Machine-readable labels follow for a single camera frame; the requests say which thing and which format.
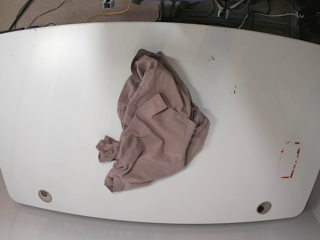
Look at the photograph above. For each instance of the right table cable grommet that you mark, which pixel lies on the right table cable grommet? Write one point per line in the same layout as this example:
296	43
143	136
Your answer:
263	207

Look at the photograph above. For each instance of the mauve t-shirt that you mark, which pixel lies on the mauve t-shirt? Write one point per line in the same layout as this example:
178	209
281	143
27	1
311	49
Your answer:
162	129

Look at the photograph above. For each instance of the red tape rectangle marking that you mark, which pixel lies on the red tape rectangle marking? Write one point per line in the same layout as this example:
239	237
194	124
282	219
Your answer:
288	159

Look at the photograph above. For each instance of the table cable grommet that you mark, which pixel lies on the table cable grommet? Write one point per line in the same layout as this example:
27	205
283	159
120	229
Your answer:
263	207
45	196

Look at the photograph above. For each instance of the left table cable grommet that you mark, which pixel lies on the left table cable grommet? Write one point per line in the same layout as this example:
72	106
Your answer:
45	196

